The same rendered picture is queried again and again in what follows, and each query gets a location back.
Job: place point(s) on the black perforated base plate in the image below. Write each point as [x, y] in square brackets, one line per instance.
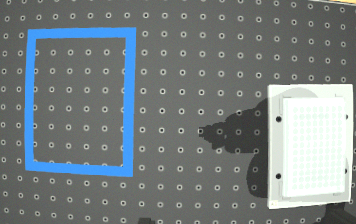
[200, 118]

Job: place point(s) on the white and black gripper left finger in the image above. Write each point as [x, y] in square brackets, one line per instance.
[145, 221]

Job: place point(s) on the blue rectangular tape outline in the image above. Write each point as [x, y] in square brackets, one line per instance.
[127, 169]

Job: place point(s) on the white well plate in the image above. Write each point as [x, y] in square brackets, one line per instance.
[312, 117]

